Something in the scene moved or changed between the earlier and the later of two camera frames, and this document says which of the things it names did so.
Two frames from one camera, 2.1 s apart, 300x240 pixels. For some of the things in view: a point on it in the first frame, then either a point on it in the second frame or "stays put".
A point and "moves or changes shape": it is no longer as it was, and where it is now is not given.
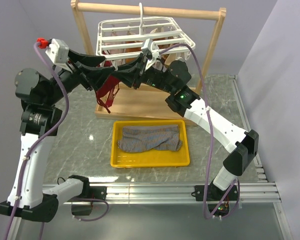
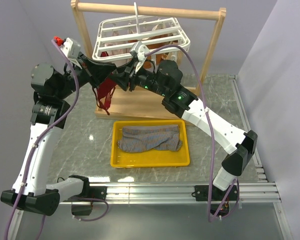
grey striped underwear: x=138 y=139 stays put
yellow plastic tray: x=155 y=158 stays put
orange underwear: x=136 y=49 -> x=148 y=64
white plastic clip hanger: x=151 y=41 moves or changes shape
